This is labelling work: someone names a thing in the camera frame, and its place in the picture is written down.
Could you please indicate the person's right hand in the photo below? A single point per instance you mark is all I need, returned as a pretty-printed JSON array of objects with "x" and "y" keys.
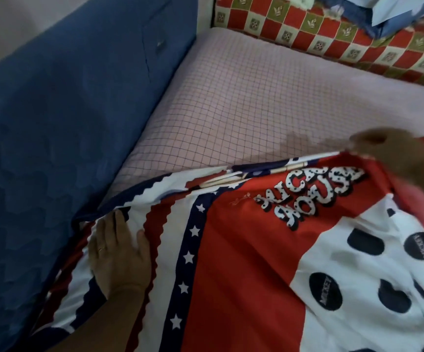
[{"x": 388, "y": 144}]

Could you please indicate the person's left hand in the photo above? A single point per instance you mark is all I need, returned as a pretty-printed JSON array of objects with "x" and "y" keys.
[{"x": 118, "y": 260}]

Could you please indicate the person's left thumb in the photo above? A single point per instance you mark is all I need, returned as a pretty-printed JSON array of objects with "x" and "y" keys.
[{"x": 143, "y": 247}]

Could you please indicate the person's right fingers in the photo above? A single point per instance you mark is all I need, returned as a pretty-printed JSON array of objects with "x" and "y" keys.
[{"x": 366, "y": 141}]

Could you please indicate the red white blue printed bedsheet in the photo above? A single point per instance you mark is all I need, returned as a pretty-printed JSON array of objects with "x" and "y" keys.
[{"x": 256, "y": 260}]

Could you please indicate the person's right forearm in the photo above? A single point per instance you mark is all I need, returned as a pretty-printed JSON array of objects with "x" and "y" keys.
[{"x": 423, "y": 172}]

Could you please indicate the person's left forearm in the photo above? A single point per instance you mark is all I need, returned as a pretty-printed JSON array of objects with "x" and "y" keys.
[{"x": 101, "y": 322}]

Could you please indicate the red checkered patterned pillow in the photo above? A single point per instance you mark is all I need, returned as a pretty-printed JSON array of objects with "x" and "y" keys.
[{"x": 344, "y": 32}]

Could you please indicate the pink checked mattress cover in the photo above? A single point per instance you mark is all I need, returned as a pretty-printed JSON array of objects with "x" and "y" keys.
[{"x": 256, "y": 102}]

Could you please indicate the dark blue cloth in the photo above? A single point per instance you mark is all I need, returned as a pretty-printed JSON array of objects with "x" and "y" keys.
[{"x": 355, "y": 10}]

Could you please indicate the light blue cloth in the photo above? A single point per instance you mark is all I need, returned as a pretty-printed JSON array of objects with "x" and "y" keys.
[{"x": 391, "y": 9}]

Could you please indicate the white green cloth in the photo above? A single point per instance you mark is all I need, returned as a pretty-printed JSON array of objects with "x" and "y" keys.
[{"x": 306, "y": 0}]

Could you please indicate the blue quilted bed frame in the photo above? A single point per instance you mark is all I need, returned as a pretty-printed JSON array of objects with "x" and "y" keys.
[{"x": 68, "y": 124}]

